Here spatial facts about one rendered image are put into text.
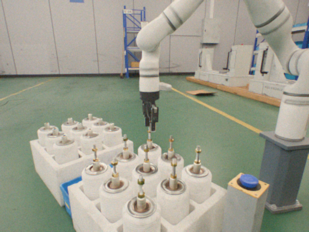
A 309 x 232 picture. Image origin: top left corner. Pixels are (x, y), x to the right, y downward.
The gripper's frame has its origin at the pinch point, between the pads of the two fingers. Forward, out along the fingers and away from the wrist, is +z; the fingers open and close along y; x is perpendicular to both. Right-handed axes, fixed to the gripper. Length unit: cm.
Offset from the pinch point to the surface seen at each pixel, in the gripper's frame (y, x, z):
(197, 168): 21.9, 8.7, 8.2
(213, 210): 28.8, 11.1, 19.2
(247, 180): 39.2, 11.4, 1.8
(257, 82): -161, 219, 13
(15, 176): -40, -63, 34
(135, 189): 16.8, -10.6, 14.9
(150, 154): 4.0, -1.4, 10.4
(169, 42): -590, 259, -69
